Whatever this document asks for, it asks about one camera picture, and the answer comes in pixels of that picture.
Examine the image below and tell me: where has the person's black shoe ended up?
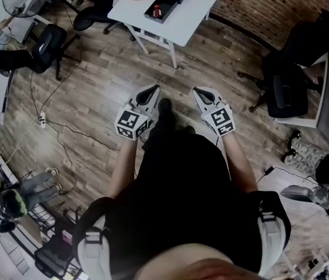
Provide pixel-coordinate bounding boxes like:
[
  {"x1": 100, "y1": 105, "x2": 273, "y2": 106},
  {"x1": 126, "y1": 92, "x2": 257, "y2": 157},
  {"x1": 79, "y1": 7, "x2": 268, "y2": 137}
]
[{"x1": 157, "y1": 97, "x2": 174, "y2": 121}]

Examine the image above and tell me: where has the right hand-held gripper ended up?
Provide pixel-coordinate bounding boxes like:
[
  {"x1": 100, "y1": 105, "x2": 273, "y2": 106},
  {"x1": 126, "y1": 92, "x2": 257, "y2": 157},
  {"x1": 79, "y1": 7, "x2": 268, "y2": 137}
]
[{"x1": 192, "y1": 86, "x2": 237, "y2": 138}]

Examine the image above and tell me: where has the grey harness strap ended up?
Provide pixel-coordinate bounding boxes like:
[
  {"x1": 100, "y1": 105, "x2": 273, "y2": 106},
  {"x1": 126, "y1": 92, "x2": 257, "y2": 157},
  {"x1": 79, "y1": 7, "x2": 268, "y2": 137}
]
[
  {"x1": 254, "y1": 198, "x2": 288, "y2": 277},
  {"x1": 76, "y1": 214, "x2": 116, "y2": 280}
]

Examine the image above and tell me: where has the white desk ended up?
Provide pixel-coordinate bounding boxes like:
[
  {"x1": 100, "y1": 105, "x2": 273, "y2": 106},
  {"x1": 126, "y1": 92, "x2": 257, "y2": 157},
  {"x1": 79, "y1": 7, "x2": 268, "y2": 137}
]
[{"x1": 274, "y1": 50, "x2": 329, "y2": 159}]

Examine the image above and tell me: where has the person's right forearm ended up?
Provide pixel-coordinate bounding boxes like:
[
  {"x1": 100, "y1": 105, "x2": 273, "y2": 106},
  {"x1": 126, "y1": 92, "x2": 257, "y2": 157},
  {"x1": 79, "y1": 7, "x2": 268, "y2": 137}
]
[{"x1": 220, "y1": 132, "x2": 259, "y2": 193}]

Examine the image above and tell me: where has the person's black clothing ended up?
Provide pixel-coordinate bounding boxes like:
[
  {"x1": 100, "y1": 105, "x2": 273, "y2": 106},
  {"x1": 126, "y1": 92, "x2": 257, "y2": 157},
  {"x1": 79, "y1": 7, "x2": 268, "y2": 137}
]
[{"x1": 73, "y1": 118, "x2": 292, "y2": 280}]

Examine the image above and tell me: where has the person's left forearm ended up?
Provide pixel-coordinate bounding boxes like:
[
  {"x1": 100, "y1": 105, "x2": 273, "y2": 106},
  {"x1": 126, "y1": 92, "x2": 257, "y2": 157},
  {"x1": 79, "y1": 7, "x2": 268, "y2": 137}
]
[{"x1": 105, "y1": 137, "x2": 142, "y2": 200}]

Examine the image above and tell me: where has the white floor cable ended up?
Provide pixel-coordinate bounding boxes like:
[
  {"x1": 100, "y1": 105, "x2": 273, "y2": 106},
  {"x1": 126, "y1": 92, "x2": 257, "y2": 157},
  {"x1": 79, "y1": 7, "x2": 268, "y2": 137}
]
[{"x1": 5, "y1": 120, "x2": 41, "y2": 165}]

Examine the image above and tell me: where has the black office chair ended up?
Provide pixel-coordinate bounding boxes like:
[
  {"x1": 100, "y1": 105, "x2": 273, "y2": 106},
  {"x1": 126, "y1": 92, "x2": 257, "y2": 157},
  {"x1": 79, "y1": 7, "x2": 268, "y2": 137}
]
[
  {"x1": 73, "y1": 5, "x2": 136, "y2": 43},
  {"x1": 31, "y1": 23, "x2": 81, "y2": 82},
  {"x1": 237, "y1": 8, "x2": 329, "y2": 120}
]

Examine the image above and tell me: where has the white table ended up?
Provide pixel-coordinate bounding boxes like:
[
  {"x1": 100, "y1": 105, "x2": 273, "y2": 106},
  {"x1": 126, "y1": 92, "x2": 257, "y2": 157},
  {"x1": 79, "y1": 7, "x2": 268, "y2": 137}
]
[{"x1": 107, "y1": 0, "x2": 231, "y2": 69}]

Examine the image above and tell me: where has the black floor cable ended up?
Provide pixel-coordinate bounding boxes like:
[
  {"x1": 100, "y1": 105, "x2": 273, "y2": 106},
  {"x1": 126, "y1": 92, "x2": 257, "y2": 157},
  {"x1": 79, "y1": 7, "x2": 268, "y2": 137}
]
[{"x1": 43, "y1": 118, "x2": 122, "y2": 152}]

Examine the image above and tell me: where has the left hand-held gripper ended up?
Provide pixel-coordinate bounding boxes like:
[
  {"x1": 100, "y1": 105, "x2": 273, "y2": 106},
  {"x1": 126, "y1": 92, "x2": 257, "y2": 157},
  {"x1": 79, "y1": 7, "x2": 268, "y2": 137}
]
[{"x1": 114, "y1": 84, "x2": 161, "y2": 142}]

